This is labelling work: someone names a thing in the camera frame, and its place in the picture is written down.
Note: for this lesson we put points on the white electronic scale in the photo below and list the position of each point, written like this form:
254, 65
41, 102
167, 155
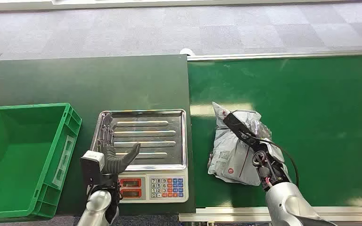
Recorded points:
162, 187

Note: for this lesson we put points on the green conveyor belt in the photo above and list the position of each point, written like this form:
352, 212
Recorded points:
324, 93

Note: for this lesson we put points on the steel weighing tray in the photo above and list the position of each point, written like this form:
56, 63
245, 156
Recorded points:
156, 137

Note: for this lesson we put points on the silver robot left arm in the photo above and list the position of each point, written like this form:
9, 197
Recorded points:
96, 206

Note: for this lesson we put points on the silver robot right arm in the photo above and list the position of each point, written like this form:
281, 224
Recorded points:
287, 202

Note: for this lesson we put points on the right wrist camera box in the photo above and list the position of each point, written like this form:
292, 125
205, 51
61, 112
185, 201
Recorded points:
240, 131

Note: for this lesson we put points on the white round conveyor end cap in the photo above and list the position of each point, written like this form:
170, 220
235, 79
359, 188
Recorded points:
187, 51

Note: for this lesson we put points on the green plastic crate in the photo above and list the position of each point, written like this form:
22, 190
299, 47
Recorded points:
15, 162

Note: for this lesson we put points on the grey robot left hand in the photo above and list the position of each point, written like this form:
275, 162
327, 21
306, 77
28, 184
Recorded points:
114, 162

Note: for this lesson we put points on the grey courier package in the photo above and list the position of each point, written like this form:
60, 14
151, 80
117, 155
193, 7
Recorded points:
231, 153

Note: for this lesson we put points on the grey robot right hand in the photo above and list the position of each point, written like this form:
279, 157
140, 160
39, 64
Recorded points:
260, 129

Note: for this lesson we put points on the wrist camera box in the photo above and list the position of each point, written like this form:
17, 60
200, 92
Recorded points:
92, 159
240, 131

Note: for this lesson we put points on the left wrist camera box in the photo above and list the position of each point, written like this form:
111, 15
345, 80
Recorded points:
92, 159

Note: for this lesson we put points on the aluminium conveyor side rail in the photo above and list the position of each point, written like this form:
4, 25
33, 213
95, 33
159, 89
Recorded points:
224, 214
277, 56

